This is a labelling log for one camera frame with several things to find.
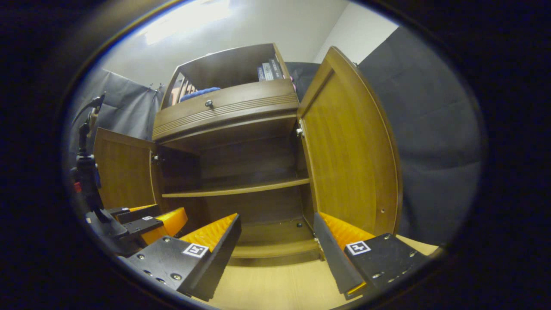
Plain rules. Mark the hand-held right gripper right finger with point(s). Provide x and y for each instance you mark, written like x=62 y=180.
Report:
x=333 y=258

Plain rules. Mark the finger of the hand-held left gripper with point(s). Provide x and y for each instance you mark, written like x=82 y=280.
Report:
x=133 y=212
x=165 y=224

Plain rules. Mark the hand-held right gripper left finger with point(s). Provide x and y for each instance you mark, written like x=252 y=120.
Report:
x=219 y=262

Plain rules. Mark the wooden cabinet door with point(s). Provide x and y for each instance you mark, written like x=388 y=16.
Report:
x=348 y=150
x=125 y=172

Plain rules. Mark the wooden inner shelf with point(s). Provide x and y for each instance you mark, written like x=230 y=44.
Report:
x=241 y=188

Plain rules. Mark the folded blue cloth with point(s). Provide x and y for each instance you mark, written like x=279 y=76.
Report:
x=200 y=92

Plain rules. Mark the black backdrop cloth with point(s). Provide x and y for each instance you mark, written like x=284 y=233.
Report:
x=430 y=150

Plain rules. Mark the wooden drawer with black knob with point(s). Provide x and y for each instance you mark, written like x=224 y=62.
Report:
x=258 y=101

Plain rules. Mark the dark blue shelf book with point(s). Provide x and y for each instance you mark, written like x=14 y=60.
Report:
x=261 y=73

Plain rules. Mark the light grey shelf book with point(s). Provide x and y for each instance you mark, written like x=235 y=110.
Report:
x=268 y=71

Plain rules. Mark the black shelf book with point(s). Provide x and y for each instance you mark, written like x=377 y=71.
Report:
x=276 y=69

